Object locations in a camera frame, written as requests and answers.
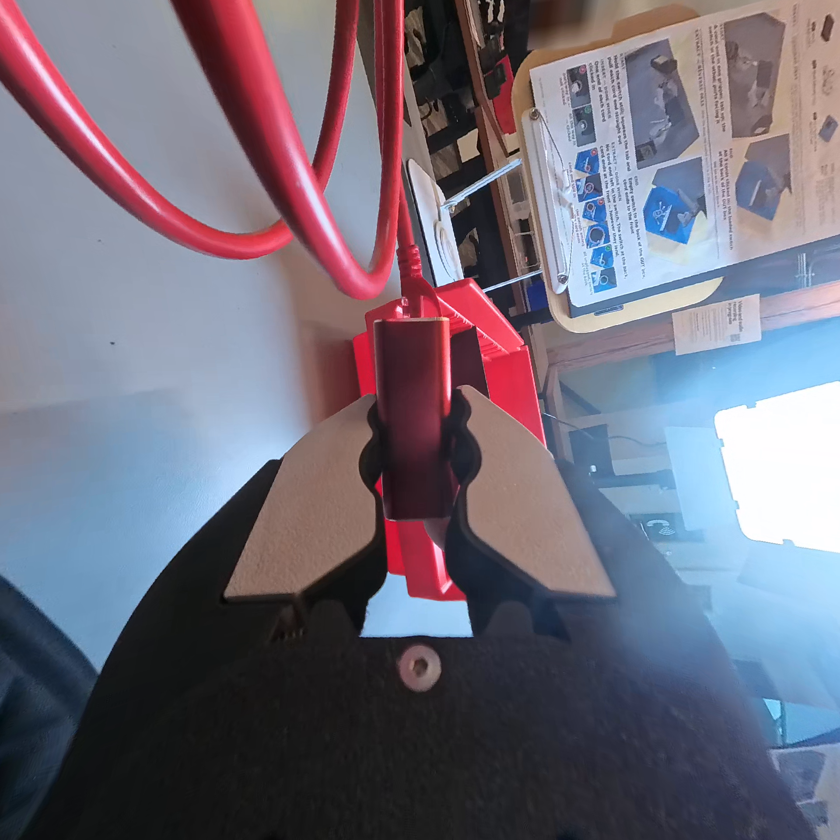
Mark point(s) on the bright light panel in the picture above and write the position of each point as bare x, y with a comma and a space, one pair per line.
787, 459

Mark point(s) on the small paper note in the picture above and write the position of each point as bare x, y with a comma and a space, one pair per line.
715, 325

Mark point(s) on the wooden shelf unit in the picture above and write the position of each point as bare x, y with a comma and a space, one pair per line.
623, 341

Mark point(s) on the wooden clipboard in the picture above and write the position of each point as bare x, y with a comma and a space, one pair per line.
577, 321

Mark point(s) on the clear clipboard clip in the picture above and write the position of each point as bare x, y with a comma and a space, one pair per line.
544, 197

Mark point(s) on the white document stand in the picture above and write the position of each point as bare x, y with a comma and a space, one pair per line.
430, 210

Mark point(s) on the printed instruction sheet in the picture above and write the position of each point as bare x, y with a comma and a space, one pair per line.
689, 197

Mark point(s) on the red plastic bin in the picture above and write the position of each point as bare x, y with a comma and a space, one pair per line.
512, 394

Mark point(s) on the white box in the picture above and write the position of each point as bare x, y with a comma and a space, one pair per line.
689, 479

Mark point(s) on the long wooden table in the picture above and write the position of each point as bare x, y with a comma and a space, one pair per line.
476, 59

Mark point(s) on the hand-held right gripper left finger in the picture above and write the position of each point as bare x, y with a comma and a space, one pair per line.
308, 512

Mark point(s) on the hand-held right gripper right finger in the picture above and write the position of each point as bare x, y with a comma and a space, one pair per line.
525, 518

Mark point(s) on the small red box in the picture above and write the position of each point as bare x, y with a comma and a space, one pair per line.
502, 79

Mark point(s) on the red ethernet splitter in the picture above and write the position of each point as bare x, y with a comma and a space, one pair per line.
413, 407

